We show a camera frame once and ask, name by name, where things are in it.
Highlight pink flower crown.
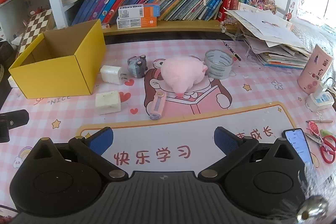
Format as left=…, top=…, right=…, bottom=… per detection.
left=247, top=0, right=277, bottom=14

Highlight grey side shelf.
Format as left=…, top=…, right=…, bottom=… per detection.
left=0, top=0, right=57, bottom=43

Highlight stack of papers and books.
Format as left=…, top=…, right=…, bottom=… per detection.
left=224, top=9, right=313, bottom=70

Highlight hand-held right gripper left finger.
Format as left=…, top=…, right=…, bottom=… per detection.
left=34, top=126, right=130, bottom=180

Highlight white charger plug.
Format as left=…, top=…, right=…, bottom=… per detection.
left=100, top=65, right=128, bottom=85

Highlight clear tape roll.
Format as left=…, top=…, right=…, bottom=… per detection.
left=204, top=49, right=235, bottom=80

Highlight orange white toothbrush box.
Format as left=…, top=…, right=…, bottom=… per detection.
left=118, top=4, right=161, bottom=19
left=116, top=16, right=158, bottom=30

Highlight white plug with cable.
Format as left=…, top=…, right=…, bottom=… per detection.
left=316, top=76, right=336, bottom=98

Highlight pink printed desk mat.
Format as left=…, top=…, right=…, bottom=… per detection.
left=0, top=39, right=336, bottom=214

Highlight pink plush toy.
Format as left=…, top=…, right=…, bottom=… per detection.
left=161, top=56, right=208, bottom=97

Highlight pink utility knife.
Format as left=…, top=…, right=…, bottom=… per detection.
left=149, top=91, right=168, bottom=120

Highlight clear bead bracelet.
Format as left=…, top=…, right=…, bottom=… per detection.
left=220, top=17, right=238, bottom=33

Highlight red paper ornament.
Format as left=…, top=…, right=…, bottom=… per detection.
left=307, top=121, right=323, bottom=138

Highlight yellow cardboard box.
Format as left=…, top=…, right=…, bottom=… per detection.
left=8, top=19, right=107, bottom=99

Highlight white power socket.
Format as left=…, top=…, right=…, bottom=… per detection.
left=305, top=91, right=335, bottom=112

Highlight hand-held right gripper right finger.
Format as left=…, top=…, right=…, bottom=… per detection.
left=197, top=126, right=302, bottom=180

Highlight white square eraser block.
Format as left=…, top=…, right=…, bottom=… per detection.
left=95, top=91, right=122, bottom=115

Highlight brown checkered box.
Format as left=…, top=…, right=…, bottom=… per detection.
left=17, top=8, right=55, bottom=56

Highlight grey quilted blanket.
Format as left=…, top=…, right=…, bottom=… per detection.
left=291, top=21, right=336, bottom=62

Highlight red handled scissors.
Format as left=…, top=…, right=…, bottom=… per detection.
left=306, top=132, right=336, bottom=164

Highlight black smartphone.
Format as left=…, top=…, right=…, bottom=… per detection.
left=282, top=128, right=315, bottom=167

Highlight pink cylindrical pen holder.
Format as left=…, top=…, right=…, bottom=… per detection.
left=297, top=43, right=334, bottom=95

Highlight black marker pen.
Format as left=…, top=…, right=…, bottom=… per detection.
left=223, top=41, right=241, bottom=61

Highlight red hardcover dictionary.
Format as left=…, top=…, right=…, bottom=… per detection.
left=217, top=0, right=240, bottom=22

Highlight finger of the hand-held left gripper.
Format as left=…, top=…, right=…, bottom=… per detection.
left=0, top=109, right=29, bottom=143

